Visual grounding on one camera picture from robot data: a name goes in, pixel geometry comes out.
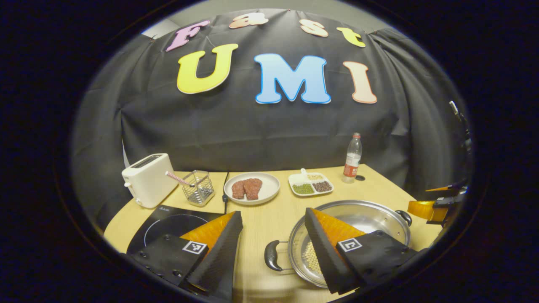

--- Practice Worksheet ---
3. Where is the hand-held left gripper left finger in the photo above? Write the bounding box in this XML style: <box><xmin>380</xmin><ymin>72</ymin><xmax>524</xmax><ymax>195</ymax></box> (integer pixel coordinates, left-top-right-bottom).
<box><xmin>126</xmin><ymin>211</ymin><xmax>244</xmax><ymax>301</ymax></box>

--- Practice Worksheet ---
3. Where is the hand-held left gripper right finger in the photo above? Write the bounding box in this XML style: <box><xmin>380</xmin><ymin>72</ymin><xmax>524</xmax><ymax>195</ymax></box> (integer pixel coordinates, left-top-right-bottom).
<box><xmin>304</xmin><ymin>207</ymin><xmax>419</xmax><ymax>295</ymax></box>

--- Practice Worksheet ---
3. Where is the stainless steel pot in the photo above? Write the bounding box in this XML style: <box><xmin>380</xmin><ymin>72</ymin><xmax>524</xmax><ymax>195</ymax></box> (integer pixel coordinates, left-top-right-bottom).
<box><xmin>264</xmin><ymin>200</ymin><xmax>413</xmax><ymax>289</ymax></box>

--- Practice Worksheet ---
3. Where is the black induction cooktop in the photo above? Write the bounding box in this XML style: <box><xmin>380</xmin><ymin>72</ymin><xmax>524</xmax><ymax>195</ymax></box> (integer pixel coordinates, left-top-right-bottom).
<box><xmin>126</xmin><ymin>205</ymin><xmax>224</xmax><ymax>255</ymax></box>

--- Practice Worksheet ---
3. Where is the pile of yellow soybeans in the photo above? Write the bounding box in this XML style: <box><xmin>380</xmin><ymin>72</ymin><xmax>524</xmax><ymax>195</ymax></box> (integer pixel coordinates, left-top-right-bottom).
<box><xmin>303</xmin><ymin>240</ymin><xmax>325</xmax><ymax>276</ymax></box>

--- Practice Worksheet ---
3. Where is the white divided bean dish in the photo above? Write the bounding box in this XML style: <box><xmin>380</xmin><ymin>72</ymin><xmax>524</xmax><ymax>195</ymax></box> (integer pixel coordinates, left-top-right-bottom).
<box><xmin>288</xmin><ymin>168</ymin><xmax>334</xmax><ymax>197</ymax></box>

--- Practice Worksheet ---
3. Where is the plastic bottle with red label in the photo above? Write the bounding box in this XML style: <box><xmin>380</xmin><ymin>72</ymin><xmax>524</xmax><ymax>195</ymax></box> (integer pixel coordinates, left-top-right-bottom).
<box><xmin>342</xmin><ymin>133</ymin><xmax>363</xmax><ymax>183</ymax></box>

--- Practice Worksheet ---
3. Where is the white round plate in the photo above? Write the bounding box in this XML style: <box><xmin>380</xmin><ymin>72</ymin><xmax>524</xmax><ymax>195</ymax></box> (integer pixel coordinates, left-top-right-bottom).
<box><xmin>224</xmin><ymin>172</ymin><xmax>280</xmax><ymax>206</ymax></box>

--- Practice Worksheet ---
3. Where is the pink striped straw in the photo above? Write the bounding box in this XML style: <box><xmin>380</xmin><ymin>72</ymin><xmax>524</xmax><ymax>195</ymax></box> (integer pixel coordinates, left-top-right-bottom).
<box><xmin>165</xmin><ymin>171</ymin><xmax>195</xmax><ymax>188</ymax></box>

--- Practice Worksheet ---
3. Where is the white toaster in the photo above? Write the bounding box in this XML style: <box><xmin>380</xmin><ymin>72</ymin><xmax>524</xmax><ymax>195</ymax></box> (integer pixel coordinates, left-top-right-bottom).
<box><xmin>122</xmin><ymin>153</ymin><xmax>179</xmax><ymax>209</ymax></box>

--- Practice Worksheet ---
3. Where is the black backdrop cloth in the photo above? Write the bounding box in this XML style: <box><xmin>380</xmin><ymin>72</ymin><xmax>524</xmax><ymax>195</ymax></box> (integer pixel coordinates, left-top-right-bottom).
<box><xmin>72</xmin><ymin>8</ymin><xmax>472</xmax><ymax>230</ymax></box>

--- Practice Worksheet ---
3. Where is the wire mesh basket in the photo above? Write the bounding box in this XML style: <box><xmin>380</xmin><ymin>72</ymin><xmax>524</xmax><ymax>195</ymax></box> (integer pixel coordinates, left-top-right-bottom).
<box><xmin>182</xmin><ymin>170</ymin><xmax>215</xmax><ymax>207</ymax></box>

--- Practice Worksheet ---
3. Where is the black power cable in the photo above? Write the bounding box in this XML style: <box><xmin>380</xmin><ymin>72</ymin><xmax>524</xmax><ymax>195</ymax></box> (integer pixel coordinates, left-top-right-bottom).
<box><xmin>222</xmin><ymin>172</ymin><xmax>230</xmax><ymax>214</ymax></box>

